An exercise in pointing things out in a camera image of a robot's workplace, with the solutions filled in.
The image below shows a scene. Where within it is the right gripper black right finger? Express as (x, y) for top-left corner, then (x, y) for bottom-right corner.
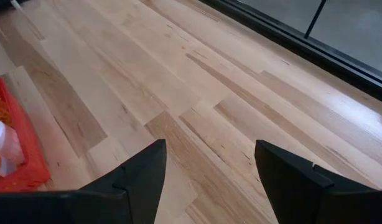
(254, 139), (382, 224)

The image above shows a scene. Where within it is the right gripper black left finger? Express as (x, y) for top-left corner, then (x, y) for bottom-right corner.
(0, 139), (167, 224)

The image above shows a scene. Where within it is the red plastic basket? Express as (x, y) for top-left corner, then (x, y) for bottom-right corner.
(0, 77), (52, 192)

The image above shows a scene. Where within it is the black tripod stand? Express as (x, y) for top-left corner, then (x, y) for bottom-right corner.
(304, 0), (327, 40)

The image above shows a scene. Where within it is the black aluminium table frame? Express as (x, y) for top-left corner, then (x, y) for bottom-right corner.
(197, 0), (382, 106)

